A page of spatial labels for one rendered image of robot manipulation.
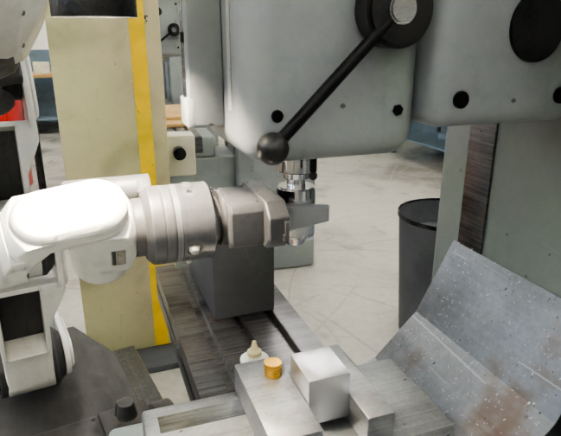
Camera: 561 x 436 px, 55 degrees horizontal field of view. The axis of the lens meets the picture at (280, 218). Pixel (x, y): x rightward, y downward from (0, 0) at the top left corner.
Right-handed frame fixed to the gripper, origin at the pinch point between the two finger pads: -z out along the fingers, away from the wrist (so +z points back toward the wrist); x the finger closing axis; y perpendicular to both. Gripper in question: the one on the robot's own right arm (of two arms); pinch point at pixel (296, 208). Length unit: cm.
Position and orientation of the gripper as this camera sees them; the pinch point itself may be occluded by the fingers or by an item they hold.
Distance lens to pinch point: 66.0
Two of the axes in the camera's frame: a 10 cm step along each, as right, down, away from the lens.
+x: -3.4, -3.0, 8.9
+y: 0.1, 9.5, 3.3
